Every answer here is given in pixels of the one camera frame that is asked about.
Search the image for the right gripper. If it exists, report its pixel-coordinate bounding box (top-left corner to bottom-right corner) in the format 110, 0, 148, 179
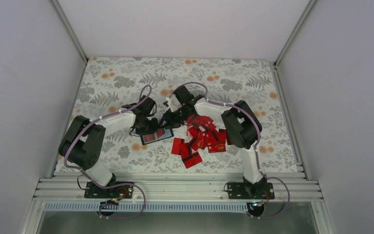
158, 104, 190, 130

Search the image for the black leather card holder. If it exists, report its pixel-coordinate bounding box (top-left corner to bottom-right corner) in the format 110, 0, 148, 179
140, 128, 174, 145

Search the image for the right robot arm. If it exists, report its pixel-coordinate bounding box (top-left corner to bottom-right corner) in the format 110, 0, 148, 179
160, 85, 265, 198

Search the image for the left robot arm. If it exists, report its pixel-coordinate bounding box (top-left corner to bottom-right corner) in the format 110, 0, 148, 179
58, 96, 158, 197

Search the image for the red card left edge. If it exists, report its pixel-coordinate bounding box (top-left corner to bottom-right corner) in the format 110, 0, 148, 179
171, 137, 185, 155

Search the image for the red vip card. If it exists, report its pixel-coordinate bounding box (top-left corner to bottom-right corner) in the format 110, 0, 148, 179
208, 142, 226, 153
189, 133, 206, 151

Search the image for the red card front bottom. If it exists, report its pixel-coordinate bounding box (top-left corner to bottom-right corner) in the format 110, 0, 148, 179
181, 151, 203, 169

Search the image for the floral patterned table mat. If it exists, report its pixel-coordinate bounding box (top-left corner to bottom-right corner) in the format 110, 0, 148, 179
68, 57, 297, 178

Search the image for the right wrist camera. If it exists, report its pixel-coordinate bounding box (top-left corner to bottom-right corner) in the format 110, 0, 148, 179
163, 97, 179, 113

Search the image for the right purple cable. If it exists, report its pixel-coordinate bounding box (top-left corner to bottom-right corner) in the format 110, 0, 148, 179
170, 82, 291, 221

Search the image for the purple cable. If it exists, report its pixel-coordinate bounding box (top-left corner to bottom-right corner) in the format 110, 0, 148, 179
63, 84, 147, 220
170, 82, 291, 221

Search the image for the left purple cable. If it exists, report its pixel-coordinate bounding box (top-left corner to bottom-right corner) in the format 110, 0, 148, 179
63, 84, 147, 220

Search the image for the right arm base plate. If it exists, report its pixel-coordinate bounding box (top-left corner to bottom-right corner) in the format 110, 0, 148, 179
224, 181, 275, 200

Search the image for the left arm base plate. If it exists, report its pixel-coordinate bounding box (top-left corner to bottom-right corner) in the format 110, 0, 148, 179
84, 181, 134, 199

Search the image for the aluminium rail frame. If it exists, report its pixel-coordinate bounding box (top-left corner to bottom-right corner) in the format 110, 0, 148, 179
33, 164, 323, 202

